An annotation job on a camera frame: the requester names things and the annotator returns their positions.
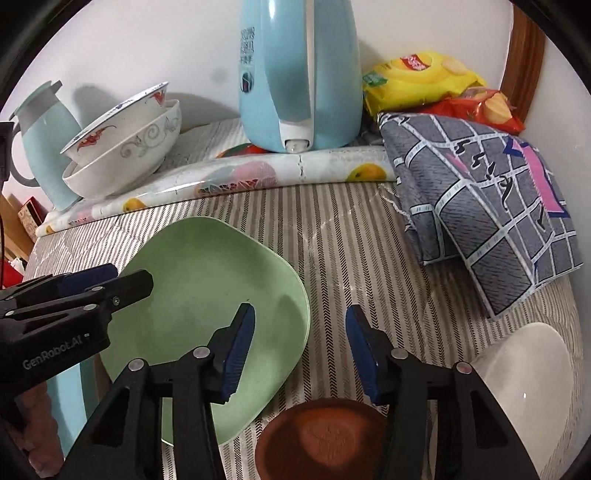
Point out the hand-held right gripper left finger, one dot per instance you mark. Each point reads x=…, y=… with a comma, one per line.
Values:
x=238, y=344

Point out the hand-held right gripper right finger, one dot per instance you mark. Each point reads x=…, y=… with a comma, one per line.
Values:
x=358, y=353

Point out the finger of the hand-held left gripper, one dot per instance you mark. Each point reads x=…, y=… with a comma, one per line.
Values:
x=134, y=286
x=92, y=277

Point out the green square plate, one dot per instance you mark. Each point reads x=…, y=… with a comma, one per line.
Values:
x=207, y=277

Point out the brown small bowl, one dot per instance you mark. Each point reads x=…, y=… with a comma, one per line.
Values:
x=318, y=438

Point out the light blue plastic object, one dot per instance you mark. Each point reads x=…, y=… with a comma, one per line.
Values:
x=69, y=401

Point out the pink cloth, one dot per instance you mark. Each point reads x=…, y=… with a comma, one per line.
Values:
x=41, y=424

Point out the red paper bag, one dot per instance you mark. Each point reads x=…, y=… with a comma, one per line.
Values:
x=8, y=273

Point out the patterned red box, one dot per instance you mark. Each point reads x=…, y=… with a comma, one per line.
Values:
x=32, y=214

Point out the cardboard box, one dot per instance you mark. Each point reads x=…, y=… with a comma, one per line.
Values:
x=14, y=240

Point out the striped mattress cover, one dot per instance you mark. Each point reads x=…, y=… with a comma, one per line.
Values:
x=346, y=254

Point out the white bowl with grey scrolls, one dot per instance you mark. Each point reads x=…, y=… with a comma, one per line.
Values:
x=138, y=157

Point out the light blue thermos jug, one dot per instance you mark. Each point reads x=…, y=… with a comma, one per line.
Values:
x=41, y=138

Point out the white bowl with fish print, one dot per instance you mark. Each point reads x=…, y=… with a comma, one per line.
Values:
x=111, y=129

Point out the grey checked folded cloth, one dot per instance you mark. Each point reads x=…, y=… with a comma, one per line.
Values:
x=461, y=207

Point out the fruit print table mat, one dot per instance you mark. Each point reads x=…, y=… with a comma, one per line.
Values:
x=323, y=164

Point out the light blue electric kettle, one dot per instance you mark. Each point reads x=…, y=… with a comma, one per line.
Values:
x=277, y=69

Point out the red chip bag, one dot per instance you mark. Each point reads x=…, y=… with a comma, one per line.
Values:
x=489, y=110

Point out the yellow chip bag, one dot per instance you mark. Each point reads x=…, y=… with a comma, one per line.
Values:
x=415, y=83

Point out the brown wooden frame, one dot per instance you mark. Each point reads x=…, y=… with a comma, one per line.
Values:
x=521, y=69

